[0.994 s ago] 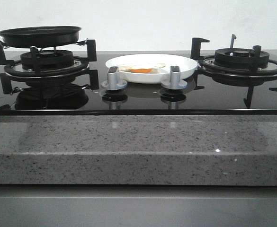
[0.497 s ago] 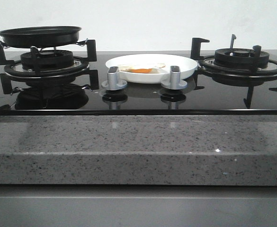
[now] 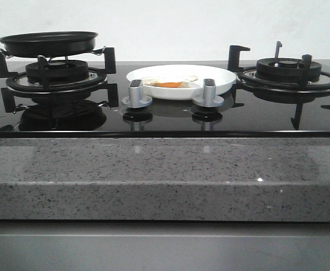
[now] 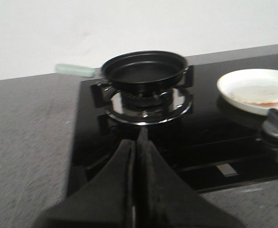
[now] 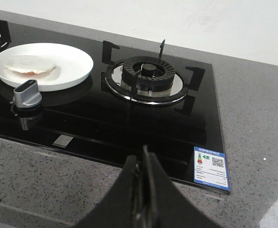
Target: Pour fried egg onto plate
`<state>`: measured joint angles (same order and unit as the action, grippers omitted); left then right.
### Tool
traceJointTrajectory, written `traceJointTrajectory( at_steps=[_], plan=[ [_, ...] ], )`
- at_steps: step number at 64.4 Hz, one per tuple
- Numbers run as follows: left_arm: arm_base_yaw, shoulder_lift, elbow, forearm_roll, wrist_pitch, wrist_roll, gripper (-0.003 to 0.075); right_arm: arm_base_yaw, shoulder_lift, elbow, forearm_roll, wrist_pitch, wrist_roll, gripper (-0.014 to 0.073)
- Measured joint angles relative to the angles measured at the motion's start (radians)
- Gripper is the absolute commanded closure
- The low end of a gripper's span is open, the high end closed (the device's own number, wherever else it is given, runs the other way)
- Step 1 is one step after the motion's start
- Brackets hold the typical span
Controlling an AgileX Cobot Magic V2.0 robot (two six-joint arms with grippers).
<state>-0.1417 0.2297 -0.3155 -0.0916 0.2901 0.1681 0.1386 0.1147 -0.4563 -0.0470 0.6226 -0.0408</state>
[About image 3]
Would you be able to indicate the right black burner head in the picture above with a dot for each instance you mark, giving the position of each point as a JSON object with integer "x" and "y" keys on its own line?
{"x": 284, "y": 70}

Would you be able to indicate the chrome wire trivet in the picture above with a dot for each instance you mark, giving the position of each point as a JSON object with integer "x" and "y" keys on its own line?
{"x": 47, "y": 52}

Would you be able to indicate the right silver stove knob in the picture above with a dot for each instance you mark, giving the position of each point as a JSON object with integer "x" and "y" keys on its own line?
{"x": 209, "y": 98}

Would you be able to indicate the fried egg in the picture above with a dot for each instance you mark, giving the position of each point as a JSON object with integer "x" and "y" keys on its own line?
{"x": 170, "y": 82}

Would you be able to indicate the left black pan support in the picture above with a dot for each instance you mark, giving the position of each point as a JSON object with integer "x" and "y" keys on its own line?
{"x": 17, "y": 85}

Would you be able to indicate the right black pan support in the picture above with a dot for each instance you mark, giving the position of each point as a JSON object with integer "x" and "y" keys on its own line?
{"x": 315, "y": 83}

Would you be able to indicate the black burner head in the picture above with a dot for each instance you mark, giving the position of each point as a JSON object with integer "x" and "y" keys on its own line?
{"x": 59, "y": 71}
{"x": 284, "y": 70}

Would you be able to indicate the grey cabinet drawer front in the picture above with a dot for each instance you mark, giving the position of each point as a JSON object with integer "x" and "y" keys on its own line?
{"x": 163, "y": 246}

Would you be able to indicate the left silver stove knob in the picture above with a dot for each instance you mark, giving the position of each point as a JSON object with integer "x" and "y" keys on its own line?
{"x": 136, "y": 98}

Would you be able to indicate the black pan support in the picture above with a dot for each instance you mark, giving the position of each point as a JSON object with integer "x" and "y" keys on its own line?
{"x": 315, "y": 83}
{"x": 17, "y": 85}

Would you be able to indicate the left black burner head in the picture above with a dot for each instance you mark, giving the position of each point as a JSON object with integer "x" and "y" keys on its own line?
{"x": 59, "y": 71}

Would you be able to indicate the white plate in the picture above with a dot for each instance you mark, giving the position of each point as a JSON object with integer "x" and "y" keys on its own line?
{"x": 223, "y": 78}

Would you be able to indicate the silver stove knob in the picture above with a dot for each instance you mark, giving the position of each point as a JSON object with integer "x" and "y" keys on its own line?
{"x": 209, "y": 98}
{"x": 136, "y": 98}

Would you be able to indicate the black frying pan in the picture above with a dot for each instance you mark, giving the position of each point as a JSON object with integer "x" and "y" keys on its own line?
{"x": 49, "y": 44}

